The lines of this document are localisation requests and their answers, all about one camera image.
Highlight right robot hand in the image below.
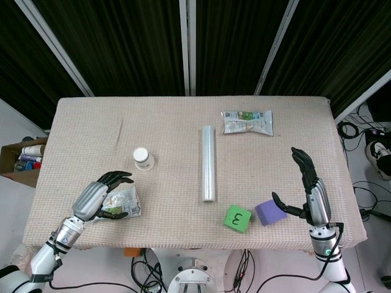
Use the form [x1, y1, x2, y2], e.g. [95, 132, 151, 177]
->
[271, 146, 331, 228]

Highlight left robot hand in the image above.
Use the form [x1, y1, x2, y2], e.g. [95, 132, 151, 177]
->
[71, 170, 133, 223]

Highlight white paper cup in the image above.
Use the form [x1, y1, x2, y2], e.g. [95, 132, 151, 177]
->
[133, 147, 156, 171]

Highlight robot base column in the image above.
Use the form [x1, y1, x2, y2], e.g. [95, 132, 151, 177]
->
[167, 256, 215, 293]

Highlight crumpled green snack packet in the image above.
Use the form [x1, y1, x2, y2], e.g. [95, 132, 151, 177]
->
[93, 183, 143, 223]

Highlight purple foam block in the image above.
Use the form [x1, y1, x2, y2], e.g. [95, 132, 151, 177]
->
[254, 200, 288, 227]

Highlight white and black sneaker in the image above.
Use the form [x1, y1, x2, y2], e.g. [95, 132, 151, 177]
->
[365, 140, 391, 181]

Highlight white bottle in box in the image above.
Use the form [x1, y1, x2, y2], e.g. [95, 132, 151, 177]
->
[21, 144, 46, 156]

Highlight cardboard box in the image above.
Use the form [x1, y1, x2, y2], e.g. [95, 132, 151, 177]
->
[0, 137, 49, 189]

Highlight green cube with number three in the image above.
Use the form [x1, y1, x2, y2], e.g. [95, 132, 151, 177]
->
[222, 204, 253, 235]

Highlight flat printed snack packet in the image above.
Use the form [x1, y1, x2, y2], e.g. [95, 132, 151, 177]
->
[220, 109, 274, 137]

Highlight clear plastic film roll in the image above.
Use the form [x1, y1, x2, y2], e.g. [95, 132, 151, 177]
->
[200, 125, 218, 204]

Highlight beige woven tablecloth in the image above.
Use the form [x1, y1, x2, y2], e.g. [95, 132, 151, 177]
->
[23, 96, 367, 252]

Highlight black floor cables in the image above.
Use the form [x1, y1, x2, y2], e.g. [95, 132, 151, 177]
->
[335, 102, 391, 220]

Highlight black cables under table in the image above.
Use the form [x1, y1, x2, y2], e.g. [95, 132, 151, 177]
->
[130, 248, 168, 293]

